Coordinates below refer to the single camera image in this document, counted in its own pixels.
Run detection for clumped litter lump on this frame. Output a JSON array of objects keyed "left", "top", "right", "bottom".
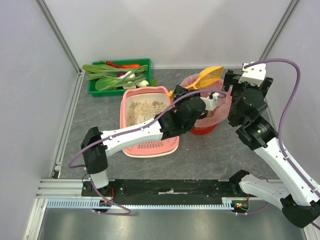
[{"left": 206, "top": 112, "right": 214, "bottom": 118}]

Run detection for yellow litter scoop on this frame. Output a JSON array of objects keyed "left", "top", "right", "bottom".
[{"left": 180, "top": 66, "right": 224, "bottom": 90}]

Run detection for red trash bin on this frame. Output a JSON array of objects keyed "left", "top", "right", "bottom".
[{"left": 180, "top": 74, "right": 226, "bottom": 136}]

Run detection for pink plastic bin liner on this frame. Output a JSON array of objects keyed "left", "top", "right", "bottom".
[{"left": 194, "top": 79, "right": 232, "bottom": 129}]

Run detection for pink litter box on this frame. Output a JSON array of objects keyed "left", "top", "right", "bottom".
[{"left": 119, "top": 86, "right": 180, "bottom": 158}]

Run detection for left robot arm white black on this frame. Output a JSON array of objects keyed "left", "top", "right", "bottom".
[{"left": 81, "top": 91, "right": 216, "bottom": 189}]

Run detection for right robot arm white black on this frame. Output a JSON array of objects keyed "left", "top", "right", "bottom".
[{"left": 223, "top": 70, "right": 320, "bottom": 228}]

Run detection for cat litter pellets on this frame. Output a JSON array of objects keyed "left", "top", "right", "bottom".
[{"left": 125, "top": 100, "right": 168, "bottom": 127}]

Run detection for white radish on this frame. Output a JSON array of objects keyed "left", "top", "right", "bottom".
[{"left": 123, "top": 71, "right": 136, "bottom": 82}]

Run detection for orange carrot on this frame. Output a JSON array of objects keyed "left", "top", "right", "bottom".
[{"left": 121, "top": 63, "right": 141, "bottom": 68}]

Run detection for green leafy vegetables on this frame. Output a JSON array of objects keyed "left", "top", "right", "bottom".
[{"left": 82, "top": 63, "right": 158, "bottom": 91}]

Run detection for red chili pepper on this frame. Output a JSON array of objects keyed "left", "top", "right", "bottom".
[{"left": 105, "top": 61, "right": 123, "bottom": 68}]

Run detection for green plastic crate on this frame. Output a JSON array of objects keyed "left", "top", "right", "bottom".
[{"left": 88, "top": 58, "right": 152, "bottom": 97}]

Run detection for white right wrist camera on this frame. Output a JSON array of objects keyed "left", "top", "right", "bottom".
[{"left": 238, "top": 63, "right": 266, "bottom": 87}]

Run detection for blue-white cable duct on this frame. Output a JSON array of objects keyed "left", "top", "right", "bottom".
[{"left": 46, "top": 198, "right": 234, "bottom": 210}]

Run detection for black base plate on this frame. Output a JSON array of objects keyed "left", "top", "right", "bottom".
[{"left": 98, "top": 179, "right": 254, "bottom": 200}]

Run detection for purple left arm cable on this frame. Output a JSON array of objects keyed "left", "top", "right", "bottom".
[{"left": 68, "top": 90, "right": 228, "bottom": 216}]

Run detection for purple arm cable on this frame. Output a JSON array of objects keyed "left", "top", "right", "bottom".
[
  {"left": 231, "top": 58, "right": 320, "bottom": 230},
  {"left": 68, "top": 90, "right": 228, "bottom": 216}
]

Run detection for aluminium frame rail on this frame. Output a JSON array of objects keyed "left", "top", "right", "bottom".
[{"left": 36, "top": 72, "right": 85, "bottom": 198}]

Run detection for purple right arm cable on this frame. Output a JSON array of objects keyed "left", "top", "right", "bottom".
[{"left": 231, "top": 58, "right": 320, "bottom": 230}]

